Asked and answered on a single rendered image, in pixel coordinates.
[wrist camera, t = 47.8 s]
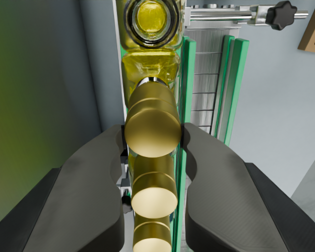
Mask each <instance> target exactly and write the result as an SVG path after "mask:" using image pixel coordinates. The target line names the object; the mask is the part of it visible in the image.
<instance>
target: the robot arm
mask: <svg viewBox="0 0 315 252"><path fill-rule="evenodd" d="M124 126H125V125H122V124H114V125H113V126H111V127H110V128H108V129H107V130H105V131H104V132H102V133H101V134H99V135H98V136H96V137H95V138H93V139H92V140H90V141H89V142H87V143H86V144H85V145H83V146H82V147H81V148H79V149H78V150H77V151H76V152H75V153H74V154H73V155H72V156H70V157H69V158H68V159H67V160H66V161H65V163H64V164H63V165H62V166H61V167H59V168H52V169H51V170H50V171H49V172H48V173H47V174H46V175H45V176H44V177H43V178H42V179H41V180H40V181H39V182H38V183H37V184H36V185H35V186H34V187H33V188H32V189H31V191H30V192H29V193H28V194H27V195H26V196H25V197H24V198H23V199H22V200H21V201H20V202H19V203H18V204H17V205H16V206H15V207H14V208H13V209H12V210H11V211H10V212H9V213H8V214H7V215H6V216H5V217H4V218H3V219H2V220H1V221H0V252H119V251H120V250H121V249H122V248H123V246H124V243H125V218H124V211H123V204H122V198H121V191H120V189H119V188H118V187H117V186H116V184H117V182H118V180H119V178H120V177H121V176H122V166H121V158H120V155H121V154H122V152H123V151H124V150H126V141H125V137H124ZM181 129H182V135H181V140H180V148H183V150H184V151H185V152H186V164H185V173H186V174H187V175H188V177H189V178H190V180H191V182H192V183H191V184H190V185H189V186H188V188H187V195H186V207H185V240H186V243H187V245H188V246H189V248H190V249H191V250H193V251H194V252H315V222H314V221H313V220H312V219H311V218H310V217H309V216H308V215H307V214H306V213H305V212H304V211H303V210H302V209H301V208H300V207H299V206H298V205H297V204H296V203H295V202H294V201H292V200H291V199H290V198H289V197H288V196H287V195H286V194H285V193H284V192H283V191H282V190H281V189H280V188H279V187H278V186H277V185H276V184H275V183H274V182H273V181H271V180H270V179H269V178H268V177H267V176H266V175H265V174H264V173H263V172H262V171H261V170H260V169H259V168H258V167H257V166H256V165H255V164H254V163H253V162H245V161H244V160H243V159H242V158H241V157H240V156H239V155H238V154H236V153H235V152H234V151H233V150H232V149H231V148H229V147H228V146H227V145H226V144H224V143H223V142H221V141H220V140H218V139H217V138H215V137H214V136H212V135H210V134H209V133H207V132H205V131H204V130H202V129H200V128H199V127H197V126H196V125H194V124H192V123H190V122H185V123H181Z"/></svg>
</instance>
